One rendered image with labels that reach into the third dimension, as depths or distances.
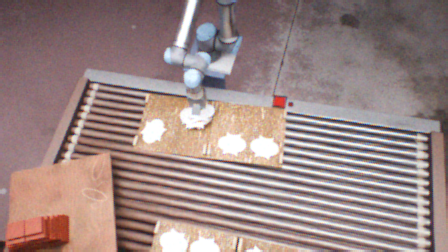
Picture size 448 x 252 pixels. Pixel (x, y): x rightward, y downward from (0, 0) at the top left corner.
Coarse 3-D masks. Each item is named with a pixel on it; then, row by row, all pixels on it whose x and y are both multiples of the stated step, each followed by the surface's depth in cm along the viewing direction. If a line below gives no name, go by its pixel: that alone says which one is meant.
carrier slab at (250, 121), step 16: (224, 112) 209; (240, 112) 208; (256, 112) 208; (272, 112) 207; (224, 128) 205; (240, 128) 204; (256, 128) 203; (272, 128) 203; (224, 160) 198; (240, 160) 196; (256, 160) 196; (272, 160) 195
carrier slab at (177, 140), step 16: (160, 96) 216; (144, 112) 212; (160, 112) 211; (176, 112) 211; (176, 128) 206; (192, 128) 206; (208, 128) 205; (144, 144) 203; (160, 144) 203; (176, 144) 202; (192, 144) 202
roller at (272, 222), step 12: (120, 192) 195; (132, 192) 194; (168, 204) 191; (180, 204) 190; (192, 204) 190; (228, 216) 187; (240, 216) 186; (252, 216) 185; (264, 216) 186; (288, 228) 183; (300, 228) 182; (312, 228) 181; (348, 240) 179; (360, 240) 178; (372, 240) 178
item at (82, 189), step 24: (48, 168) 190; (72, 168) 189; (96, 168) 188; (24, 192) 185; (48, 192) 184; (72, 192) 184; (96, 192) 183; (24, 216) 180; (72, 216) 179; (96, 216) 178; (72, 240) 174; (96, 240) 173
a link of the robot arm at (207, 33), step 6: (204, 24) 212; (210, 24) 212; (198, 30) 211; (204, 30) 210; (210, 30) 209; (216, 30) 211; (198, 36) 210; (204, 36) 208; (210, 36) 208; (216, 36) 209; (198, 42) 216; (204, 42) 212; (210, 42) 211; (204, 48) 217; (210, 48) 216
